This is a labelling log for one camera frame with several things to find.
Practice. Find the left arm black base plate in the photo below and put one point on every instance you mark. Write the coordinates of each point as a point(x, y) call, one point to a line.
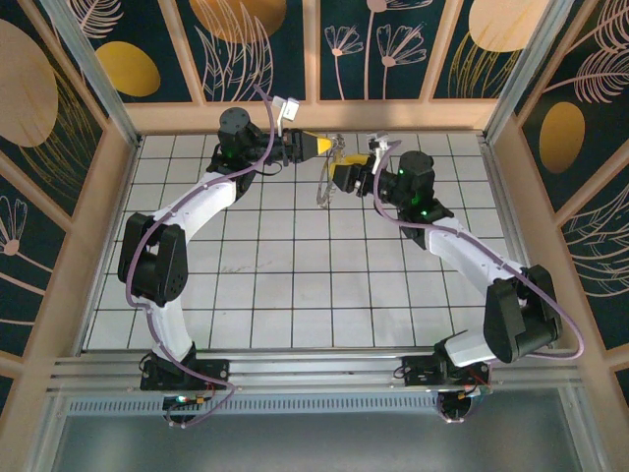
point(216, 369)

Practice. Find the aluminium mounting rail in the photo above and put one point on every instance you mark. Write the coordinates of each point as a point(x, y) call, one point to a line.
point(314, 371)

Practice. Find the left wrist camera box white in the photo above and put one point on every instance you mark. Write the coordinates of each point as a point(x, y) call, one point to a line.
point(290, 109)

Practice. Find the grey metal sheet panel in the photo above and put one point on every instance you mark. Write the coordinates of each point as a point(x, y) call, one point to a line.
point(314, 442)

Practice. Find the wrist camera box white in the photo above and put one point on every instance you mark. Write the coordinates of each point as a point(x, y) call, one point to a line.
point(378, 142)
point(290, 109)

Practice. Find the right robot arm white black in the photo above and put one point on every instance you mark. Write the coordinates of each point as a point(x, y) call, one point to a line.
point(467, 251)

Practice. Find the aluminium side rail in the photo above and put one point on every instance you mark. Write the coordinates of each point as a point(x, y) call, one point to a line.
point(505, 206)

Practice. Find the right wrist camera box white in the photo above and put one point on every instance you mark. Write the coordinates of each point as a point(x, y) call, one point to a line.
point(378, 142)

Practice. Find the aluminium corner post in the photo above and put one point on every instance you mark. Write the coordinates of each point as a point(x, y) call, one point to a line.
point(96, 76)
point(523, 74)

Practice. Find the white gridded table mat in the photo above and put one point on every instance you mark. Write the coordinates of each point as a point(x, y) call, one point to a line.
point(351, 327)

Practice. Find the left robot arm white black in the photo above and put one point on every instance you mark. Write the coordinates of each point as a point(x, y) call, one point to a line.
point(201, 201)

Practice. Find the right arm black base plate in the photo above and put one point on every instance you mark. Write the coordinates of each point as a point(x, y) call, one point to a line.
point(417, 371)

